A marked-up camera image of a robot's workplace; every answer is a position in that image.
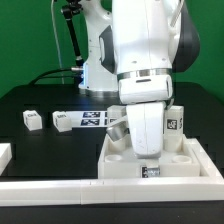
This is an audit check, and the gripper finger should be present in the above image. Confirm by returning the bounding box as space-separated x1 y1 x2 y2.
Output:
146 159 160 177

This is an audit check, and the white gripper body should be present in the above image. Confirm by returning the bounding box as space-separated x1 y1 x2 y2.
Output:
119 75 173 158

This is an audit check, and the white square table top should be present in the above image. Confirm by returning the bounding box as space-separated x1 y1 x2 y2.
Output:
98 135 200 179

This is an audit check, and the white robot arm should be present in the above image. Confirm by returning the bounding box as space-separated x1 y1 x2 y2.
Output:
80 0 200 178

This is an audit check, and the white L-shaped obstacle fence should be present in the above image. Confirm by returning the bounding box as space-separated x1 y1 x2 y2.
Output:
0 138 224 207

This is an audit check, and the white marker sheet with tags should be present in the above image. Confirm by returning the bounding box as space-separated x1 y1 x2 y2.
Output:
66 111 107 128

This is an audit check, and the white block at left edge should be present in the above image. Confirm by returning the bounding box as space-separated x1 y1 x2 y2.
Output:
0 143 12 175

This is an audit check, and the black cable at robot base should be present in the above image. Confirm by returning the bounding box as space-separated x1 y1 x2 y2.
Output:
29 67 84 86

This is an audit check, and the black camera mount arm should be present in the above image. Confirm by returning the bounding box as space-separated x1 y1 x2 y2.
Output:
61 0 84 67

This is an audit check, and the grey thin cable left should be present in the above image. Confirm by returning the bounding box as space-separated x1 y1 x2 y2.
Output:
50 0 65 85

